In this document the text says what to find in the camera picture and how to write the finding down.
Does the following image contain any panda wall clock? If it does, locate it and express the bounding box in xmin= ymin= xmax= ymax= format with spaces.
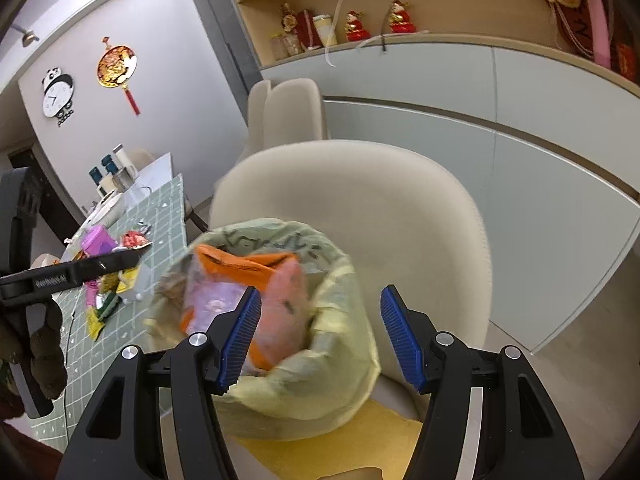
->
xmin=41 ymin=68 xmax=76 ymax=127

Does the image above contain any glass jar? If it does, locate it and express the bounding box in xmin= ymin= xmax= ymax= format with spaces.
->
xmin=270 ymin=32 xmax=301 ymax=60

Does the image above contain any dark red box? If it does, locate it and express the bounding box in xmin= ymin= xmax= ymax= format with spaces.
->
xmin=297 ymin=9 xmax=322 ymax=51

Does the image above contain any large beige chair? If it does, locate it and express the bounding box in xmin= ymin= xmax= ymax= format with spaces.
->
xmin=207 ymin=139 xmax=493 ymax=480

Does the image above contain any yellow-green bin bag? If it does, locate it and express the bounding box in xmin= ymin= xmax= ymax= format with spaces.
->
xmin=144 ymin=217 xmax=381 ymax=441

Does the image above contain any red figurine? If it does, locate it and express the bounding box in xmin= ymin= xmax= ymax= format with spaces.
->
xmin=344 ymin=10 xmax=372 ymax=44
xmin=384 ymin=1 xmax=417 ymax=35

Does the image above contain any cream lidded jar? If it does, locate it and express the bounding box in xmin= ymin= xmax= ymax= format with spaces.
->
xmin=312 ymin=14 xmax=339 ymax=47

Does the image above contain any person's left hand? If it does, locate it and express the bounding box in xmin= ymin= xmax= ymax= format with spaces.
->
xmin=0 ymin=300 xmax=68 ymax=401

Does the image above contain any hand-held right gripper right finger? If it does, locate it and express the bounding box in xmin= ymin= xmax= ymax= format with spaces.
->
xmin=380 ymin=285 xmax=586 ymax=480

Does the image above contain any pink plastic packet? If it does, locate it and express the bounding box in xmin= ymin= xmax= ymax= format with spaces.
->
xmin=182 ymin=262 xmax=311 ymax=366

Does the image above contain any orange snack packet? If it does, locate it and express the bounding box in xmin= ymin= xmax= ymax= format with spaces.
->
xmin=180 ymin=245 xmax=301 ymax=367

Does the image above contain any pink box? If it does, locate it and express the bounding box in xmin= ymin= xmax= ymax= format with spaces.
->
xmin=587 ymin=0 xmax=614 ymax=69

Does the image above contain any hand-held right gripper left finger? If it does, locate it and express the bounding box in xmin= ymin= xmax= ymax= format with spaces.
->
xmin=62 ymin=287 xmax=262 ymax=480

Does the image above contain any person's left forearm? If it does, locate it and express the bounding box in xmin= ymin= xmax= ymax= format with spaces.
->
xmin=0 ymin=360 xmax=66 ymax=461

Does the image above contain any purple toy box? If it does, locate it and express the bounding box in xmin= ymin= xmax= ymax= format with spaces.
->
xmin=82 ymin=226 xmax=117 ymax=257

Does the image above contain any pile of colourful wrappers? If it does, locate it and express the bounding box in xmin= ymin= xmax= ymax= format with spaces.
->
xmin=82 ymin=229 xmax=153 ymax=342

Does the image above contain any red gold wall ornament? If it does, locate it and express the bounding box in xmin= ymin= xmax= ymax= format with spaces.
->
xmin=96 ymin=36 xmax=142 ymax=116

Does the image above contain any ceiling lamp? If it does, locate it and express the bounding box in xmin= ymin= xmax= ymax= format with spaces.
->
xmin=12 ymin=24 xmax=41 ymax=47

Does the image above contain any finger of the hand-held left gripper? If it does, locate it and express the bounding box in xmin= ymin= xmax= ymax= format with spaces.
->
xmin=0 ymin=249 xmax=143 ymax=306

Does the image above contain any green checked tablecloth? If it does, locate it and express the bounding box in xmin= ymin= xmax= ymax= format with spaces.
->
xmin=30 ymin=174 xmax=190 ymax=453

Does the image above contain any grey cabinet with wooden shelf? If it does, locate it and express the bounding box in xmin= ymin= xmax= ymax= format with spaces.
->
xmin=220 ymin=0 xmax=640 ymax=357

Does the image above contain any yellow seat cushion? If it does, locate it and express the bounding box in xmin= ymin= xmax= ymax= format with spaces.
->
xmin=235 ymin=400 xmax=426 ymax=480

